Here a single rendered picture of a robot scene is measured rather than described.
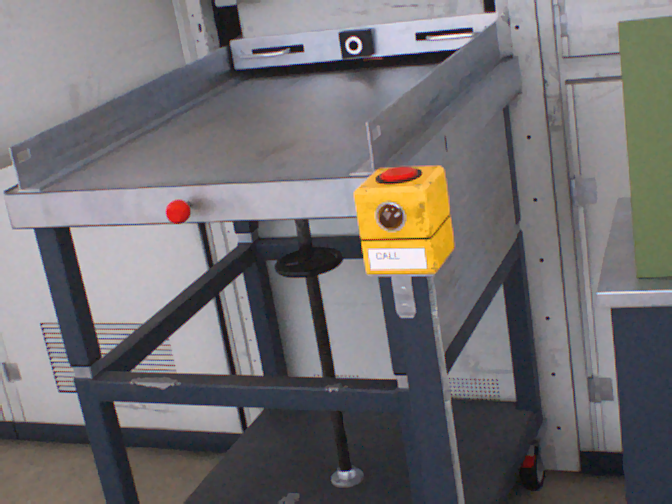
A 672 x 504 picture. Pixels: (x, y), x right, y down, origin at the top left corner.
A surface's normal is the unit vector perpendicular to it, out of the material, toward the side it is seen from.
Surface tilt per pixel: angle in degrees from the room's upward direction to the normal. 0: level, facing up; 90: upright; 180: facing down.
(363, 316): 90
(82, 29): 90
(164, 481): 0
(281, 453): 0
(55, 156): 90
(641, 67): 90
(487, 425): 0
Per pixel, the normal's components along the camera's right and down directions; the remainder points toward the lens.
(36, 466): -0.16, -0.93
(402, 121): 0.92, -0.01
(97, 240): -0.36, 0.37
